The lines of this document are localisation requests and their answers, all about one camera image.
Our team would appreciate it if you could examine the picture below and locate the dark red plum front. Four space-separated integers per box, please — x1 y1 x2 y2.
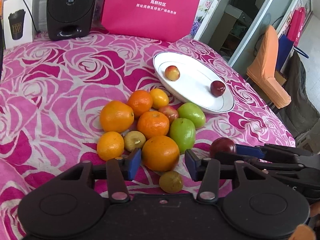
209 137 237 158

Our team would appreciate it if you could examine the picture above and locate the dark red plum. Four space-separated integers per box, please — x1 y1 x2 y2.
210 80 226 97
209 137 237 158

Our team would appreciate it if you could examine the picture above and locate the small orange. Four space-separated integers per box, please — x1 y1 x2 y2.
97 132 124 161

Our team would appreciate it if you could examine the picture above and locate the brown kiwi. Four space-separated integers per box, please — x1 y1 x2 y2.
159 171 183 193
124 131 146 152

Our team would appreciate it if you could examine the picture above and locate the brown kiwi front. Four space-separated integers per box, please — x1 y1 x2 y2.
159 171 183 193

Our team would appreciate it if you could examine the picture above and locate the large orange front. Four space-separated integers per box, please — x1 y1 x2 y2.
142 135 180 172

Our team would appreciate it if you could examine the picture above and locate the large orange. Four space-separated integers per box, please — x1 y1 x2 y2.
142 135 180 172
99 100 135 133

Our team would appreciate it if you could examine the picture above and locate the green apple front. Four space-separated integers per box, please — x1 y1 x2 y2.
169 118 196 154

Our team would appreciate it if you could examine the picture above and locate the green apple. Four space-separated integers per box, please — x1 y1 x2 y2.
177 102 206 128
169 118 196 154

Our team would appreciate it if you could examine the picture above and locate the mandarin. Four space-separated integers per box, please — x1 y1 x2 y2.
127 90 153 118
137 111 170 139

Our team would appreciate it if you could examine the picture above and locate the green apple back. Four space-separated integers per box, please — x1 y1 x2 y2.
177 102 206 128

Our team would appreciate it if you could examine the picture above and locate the small red apple back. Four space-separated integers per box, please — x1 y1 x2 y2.
158 105 179 124

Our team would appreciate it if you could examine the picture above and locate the dark red plum back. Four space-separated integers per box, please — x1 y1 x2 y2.
210 80 226 97

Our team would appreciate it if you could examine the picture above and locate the mandarin back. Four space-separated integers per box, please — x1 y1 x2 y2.
127 90 153 118

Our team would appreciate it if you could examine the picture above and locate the yellow orange small fruit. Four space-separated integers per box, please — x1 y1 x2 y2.
150 88 169 109

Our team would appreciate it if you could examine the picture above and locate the red yellow apple front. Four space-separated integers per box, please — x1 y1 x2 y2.
164 66 180 81

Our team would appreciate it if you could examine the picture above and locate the dark jacket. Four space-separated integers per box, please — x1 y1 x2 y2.
279 52 319 138

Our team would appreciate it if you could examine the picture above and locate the white ceramic plate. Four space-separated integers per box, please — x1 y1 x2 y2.
153 51 235 114

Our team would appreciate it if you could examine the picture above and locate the orange chair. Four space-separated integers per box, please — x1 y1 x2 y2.
247 25 291 109

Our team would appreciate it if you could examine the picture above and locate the blue bag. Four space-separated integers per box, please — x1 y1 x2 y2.
276 34 309 72

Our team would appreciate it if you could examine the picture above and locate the red hanging bag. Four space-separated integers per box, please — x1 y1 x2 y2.
287 7 306 47

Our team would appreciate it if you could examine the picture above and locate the pink tote bag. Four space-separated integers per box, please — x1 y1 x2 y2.
101 0 200 42

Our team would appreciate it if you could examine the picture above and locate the black speaker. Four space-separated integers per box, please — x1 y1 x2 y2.
46 0 95 41

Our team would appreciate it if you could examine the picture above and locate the white coffee cup box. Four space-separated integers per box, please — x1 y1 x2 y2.
3 0 34 49

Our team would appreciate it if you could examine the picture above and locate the black speaker cable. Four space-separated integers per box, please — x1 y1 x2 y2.
21 0 42 34

